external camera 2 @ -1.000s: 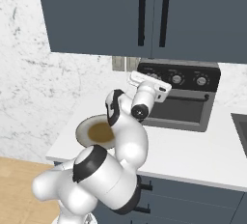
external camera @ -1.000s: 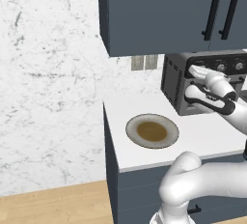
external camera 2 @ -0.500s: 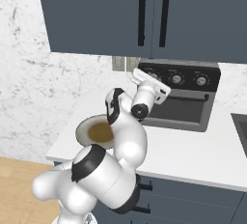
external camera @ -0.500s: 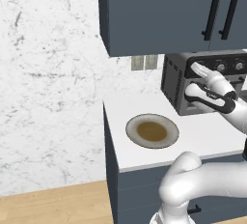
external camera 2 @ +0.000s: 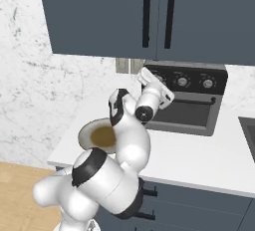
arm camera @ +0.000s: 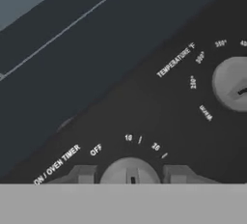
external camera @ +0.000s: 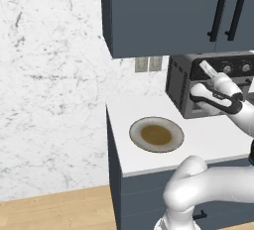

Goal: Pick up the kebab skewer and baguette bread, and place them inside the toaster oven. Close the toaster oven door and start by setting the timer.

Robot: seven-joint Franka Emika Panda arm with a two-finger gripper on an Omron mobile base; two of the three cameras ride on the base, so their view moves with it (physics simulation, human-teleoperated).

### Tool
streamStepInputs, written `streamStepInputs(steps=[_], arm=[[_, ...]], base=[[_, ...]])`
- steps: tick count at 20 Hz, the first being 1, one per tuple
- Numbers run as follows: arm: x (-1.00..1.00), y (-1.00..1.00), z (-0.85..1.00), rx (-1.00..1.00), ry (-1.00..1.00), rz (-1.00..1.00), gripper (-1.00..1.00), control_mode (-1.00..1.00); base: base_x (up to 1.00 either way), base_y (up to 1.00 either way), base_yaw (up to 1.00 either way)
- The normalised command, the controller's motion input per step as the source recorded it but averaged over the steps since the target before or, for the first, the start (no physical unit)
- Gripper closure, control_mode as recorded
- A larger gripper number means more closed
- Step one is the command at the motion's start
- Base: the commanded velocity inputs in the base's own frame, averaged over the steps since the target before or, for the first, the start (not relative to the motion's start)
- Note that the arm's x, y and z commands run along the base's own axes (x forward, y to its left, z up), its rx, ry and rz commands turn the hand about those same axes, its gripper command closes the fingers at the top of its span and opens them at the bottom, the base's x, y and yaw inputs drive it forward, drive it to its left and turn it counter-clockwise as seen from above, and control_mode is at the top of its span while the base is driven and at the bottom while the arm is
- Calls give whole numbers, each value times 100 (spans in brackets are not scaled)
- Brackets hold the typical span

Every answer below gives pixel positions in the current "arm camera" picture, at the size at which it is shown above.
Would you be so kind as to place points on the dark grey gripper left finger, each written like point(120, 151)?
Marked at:
point(83, 174)

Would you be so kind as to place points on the black toaster oven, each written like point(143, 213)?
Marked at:
point(167, 105)

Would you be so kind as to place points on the grey temperature knob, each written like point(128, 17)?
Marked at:
point(230, 84)

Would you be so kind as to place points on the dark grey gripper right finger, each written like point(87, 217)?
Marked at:
point(177, 174)

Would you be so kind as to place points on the grey timer knob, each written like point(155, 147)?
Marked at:
point(130, 171)

